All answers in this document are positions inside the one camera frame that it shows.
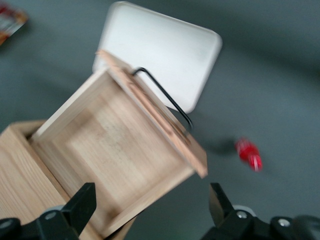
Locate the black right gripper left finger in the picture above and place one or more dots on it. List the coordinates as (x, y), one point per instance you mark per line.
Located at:
(80, 207)

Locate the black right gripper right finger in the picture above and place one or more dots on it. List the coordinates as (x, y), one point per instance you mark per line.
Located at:
(220, 207)

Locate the wooden drawer cabinet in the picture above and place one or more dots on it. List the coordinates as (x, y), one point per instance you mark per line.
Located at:
(117, 150)
(22, 172)

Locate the red plastic bottle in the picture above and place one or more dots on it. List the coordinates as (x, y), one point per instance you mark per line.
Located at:
(247, 152)

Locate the white rectangular plastic tray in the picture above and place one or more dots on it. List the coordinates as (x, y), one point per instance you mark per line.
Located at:
(170, 55)

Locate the red printed snack packet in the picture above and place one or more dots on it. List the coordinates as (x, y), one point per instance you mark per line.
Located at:
(10, 22)

